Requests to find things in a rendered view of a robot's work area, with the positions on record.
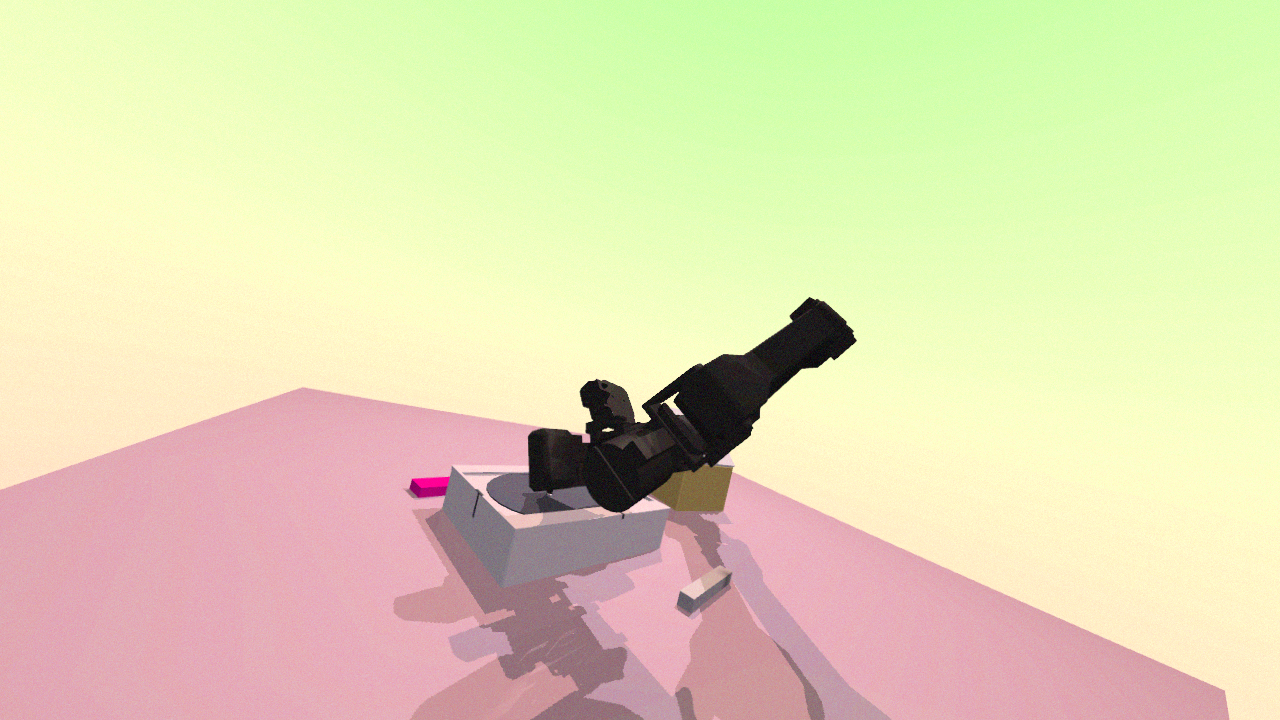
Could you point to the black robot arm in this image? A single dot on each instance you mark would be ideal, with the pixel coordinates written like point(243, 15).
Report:
point(719, 400)

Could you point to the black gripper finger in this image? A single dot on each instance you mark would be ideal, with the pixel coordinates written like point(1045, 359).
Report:
point(578, 439)

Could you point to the grey round disc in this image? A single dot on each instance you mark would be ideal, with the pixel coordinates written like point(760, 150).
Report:
point(513, 491)

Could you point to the magenta rectangular block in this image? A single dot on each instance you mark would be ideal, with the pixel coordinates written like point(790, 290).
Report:
point(429, 487)

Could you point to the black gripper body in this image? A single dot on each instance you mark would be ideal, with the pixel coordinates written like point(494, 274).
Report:
point(555, 461)

